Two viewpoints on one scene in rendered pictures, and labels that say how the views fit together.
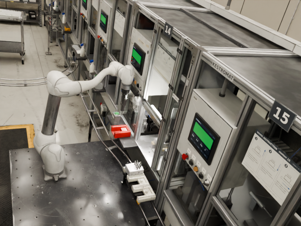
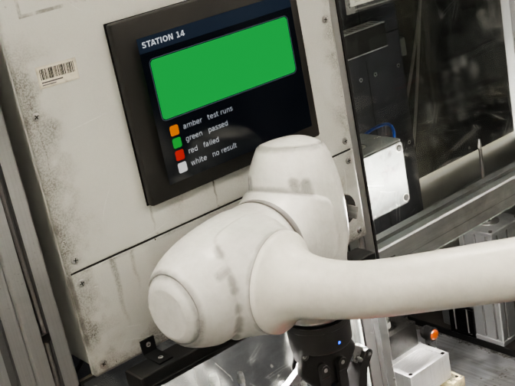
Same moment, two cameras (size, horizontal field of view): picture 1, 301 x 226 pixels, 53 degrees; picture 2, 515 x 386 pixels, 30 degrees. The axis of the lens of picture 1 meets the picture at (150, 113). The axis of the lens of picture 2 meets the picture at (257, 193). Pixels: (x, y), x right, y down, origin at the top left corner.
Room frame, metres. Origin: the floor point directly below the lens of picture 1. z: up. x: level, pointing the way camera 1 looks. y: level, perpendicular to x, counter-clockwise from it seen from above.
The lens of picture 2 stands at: (2.54, 1.26, 1.86)
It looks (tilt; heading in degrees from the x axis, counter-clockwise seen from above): 19 degrees down; 263
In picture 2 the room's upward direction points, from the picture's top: 11 degrees counter-clockwise
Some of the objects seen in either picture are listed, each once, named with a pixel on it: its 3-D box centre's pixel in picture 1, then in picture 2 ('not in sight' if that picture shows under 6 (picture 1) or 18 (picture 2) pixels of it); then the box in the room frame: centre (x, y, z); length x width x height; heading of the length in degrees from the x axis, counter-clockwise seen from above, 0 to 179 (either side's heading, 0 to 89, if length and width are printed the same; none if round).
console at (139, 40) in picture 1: (149, 61); (150, 109); (2.52, 0.11, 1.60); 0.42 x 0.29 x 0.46; 29
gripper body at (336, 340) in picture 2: (125, 92); (322, 347); (2.39, 0.26, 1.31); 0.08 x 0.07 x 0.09; 24
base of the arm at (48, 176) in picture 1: (54, 171); not in sight; (1.87, 0.69, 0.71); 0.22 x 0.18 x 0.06; 29
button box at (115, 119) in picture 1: (116, 118); not in sight; (2.47, 0.31, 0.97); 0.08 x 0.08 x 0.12; 29
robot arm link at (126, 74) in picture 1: (126, 73); (292, 208); (2.39, 0.27, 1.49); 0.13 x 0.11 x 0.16; 46
